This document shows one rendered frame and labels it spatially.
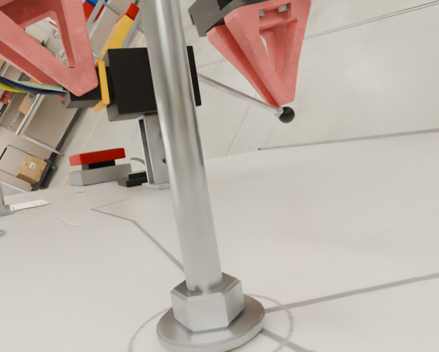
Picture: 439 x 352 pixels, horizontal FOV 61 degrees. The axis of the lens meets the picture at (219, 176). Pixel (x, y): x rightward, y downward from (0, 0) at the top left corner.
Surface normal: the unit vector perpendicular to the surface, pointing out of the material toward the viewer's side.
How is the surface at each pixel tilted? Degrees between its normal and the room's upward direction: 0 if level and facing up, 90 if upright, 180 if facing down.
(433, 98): 0
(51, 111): 90
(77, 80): 91
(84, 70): 91
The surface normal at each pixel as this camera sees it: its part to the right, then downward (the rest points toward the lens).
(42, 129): 0.50, 0.12
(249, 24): 0.51, 0.36
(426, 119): -0.75, -0.43
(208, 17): -0.85, 0.36
